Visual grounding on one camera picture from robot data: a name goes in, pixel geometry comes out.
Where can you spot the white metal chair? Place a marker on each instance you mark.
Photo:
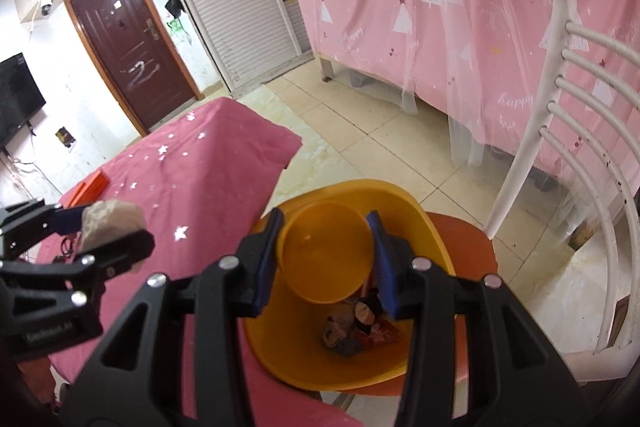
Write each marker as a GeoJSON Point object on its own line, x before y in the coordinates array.
{"type": "Point", "coordinates": [528, 132]}

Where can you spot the dark brown door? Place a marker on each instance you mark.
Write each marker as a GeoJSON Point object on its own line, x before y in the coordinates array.
{"type": "Point", "coordinates": [125, 47]}

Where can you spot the orange box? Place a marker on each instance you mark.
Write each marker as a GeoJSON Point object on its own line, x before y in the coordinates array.
{"type": "Point", "coordinates": [90, 187]}

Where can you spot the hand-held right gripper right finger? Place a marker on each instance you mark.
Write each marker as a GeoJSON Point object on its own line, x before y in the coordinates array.
{"type": "Point", "coordinates": [387, 287]}

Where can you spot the pink star print tablecloth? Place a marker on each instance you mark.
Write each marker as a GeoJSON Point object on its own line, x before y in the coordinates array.
{"type": "Point", "coordinates": [200, 167]}

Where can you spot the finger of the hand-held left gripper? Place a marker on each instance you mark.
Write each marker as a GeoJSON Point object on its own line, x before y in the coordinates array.
{"type": "Point", "coordinates": [67, 217]}
{"type": "Point", "coordinates": [125, 252]}

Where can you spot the pink tree print curtain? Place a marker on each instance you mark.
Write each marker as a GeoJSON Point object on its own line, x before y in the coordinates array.
{"type": "Point", "coordinates": [450, 32]}

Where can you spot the small black hanging bag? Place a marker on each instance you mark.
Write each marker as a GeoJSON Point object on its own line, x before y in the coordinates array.
{"type": "Point", "coordinates": [174, 3]}

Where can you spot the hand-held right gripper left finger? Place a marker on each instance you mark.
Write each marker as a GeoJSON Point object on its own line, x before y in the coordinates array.
{"type": "Point", "coordinates": [262, 287]}

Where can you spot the yellow plastic capsule shell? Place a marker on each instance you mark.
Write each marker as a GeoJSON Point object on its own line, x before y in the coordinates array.
{"type": "Point", "coordinates": [325, 252]}

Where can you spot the yellow plastic bin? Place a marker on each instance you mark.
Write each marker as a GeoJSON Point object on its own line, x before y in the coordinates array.
{"type": "Point", "coordinates": [300, 347]}

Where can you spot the white paper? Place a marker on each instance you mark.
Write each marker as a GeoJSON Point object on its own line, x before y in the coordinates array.
{"type": "Point", "coordinates": [110, 217]}

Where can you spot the black flat television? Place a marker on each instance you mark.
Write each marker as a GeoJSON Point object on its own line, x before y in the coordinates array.
{"type": "Point", "coordinates": [17, 102]}

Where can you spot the pile of crumpled wrappers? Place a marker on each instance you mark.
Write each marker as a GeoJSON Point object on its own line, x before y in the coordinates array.
{"type": "Point", "coordinates": [355, 327]}

